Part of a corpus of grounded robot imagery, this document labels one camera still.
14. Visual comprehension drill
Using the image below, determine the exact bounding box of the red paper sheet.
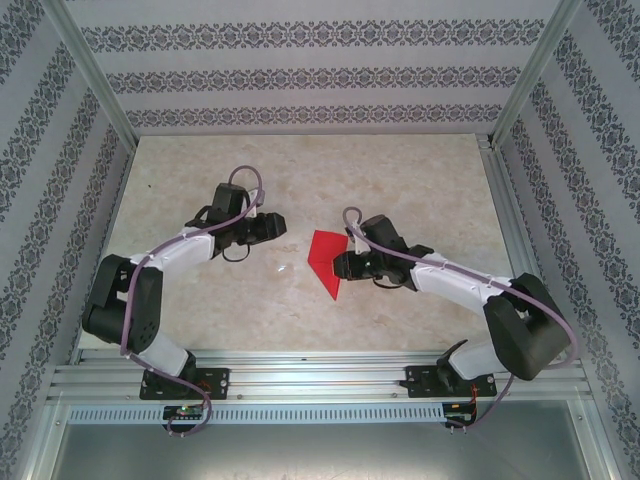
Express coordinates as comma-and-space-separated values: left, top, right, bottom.
305, 229, 350, 302

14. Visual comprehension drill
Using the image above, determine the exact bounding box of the grey metal sheet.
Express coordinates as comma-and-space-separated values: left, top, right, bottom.
29, 399, 617, 480

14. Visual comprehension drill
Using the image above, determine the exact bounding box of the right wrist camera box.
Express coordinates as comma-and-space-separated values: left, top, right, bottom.
346, 224, 368, 253

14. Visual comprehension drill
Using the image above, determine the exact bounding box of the long aluminium base rail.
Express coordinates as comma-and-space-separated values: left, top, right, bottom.
46, 348, 590, 402

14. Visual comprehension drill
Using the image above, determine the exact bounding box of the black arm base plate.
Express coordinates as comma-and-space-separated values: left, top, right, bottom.
139, 366, 232, 402
405, 364, 498, 400

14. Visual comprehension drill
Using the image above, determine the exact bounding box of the aluminium side rail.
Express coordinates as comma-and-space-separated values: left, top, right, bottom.
478, 133, 570, 362
69, 142, 139, 364

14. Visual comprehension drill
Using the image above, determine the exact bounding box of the slotted grey cable duct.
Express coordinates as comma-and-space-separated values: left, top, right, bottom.
66, 402, 477, 427

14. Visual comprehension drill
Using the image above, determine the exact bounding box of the aluminium frame post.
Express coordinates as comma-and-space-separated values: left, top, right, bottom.
47, 0, 142, 149
489, 0, 587, 149

